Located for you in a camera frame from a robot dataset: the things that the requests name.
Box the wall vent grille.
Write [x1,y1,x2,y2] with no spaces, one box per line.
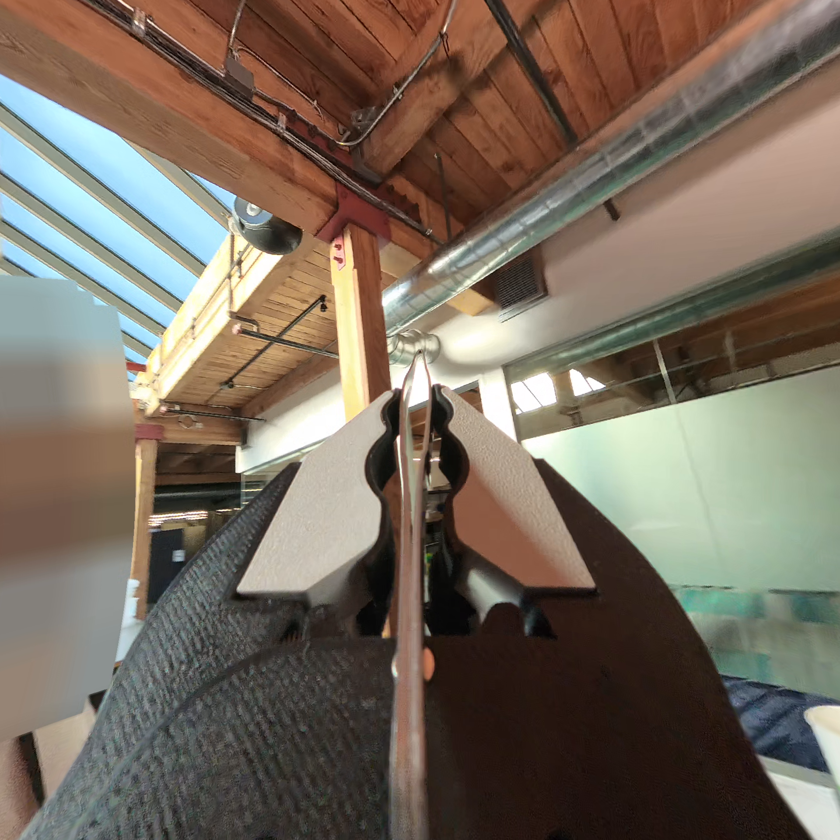
[493,252,549,322]

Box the black ceiling pipe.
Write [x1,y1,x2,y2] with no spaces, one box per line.
[482,0,580,148]

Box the metal air duct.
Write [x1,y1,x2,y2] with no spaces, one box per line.
[381,0,840,365]

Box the white paper cup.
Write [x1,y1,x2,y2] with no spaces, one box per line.
[804,705,840,788]

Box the wooden ceiling beam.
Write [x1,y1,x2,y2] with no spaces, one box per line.
[0,13,349,234]

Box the navy puffer jacket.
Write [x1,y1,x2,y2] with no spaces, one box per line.
[722,676,834,774]

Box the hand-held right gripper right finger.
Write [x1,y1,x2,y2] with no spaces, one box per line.
[433,386,597,634]

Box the skylight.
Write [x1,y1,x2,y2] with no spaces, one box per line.
[0,75,237,382]

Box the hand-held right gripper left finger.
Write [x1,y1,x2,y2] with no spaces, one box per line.
[236,387,403,634]

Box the metal conduit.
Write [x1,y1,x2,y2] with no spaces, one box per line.
[335,0,460,148]

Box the wooden post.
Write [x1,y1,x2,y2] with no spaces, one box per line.
[330,223,395,424]
[130,425,161,621]

